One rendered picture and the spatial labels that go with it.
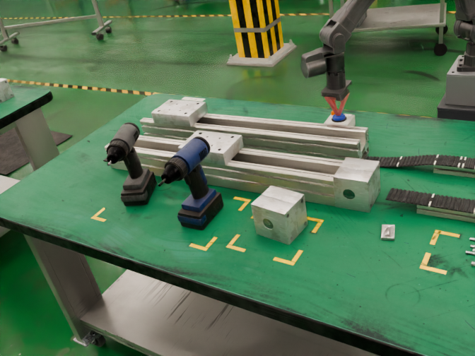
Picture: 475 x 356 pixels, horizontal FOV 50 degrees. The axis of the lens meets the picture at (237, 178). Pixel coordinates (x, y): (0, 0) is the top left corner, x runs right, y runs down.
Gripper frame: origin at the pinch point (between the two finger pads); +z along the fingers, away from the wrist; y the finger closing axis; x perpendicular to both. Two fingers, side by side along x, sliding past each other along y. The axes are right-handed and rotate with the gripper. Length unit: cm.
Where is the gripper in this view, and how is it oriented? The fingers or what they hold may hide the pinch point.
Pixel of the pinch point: (338, 113)
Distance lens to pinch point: 165.2
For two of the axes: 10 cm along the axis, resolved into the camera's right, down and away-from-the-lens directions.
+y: -4.9, 5.3, -6.9
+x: 8.6, 1.4, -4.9
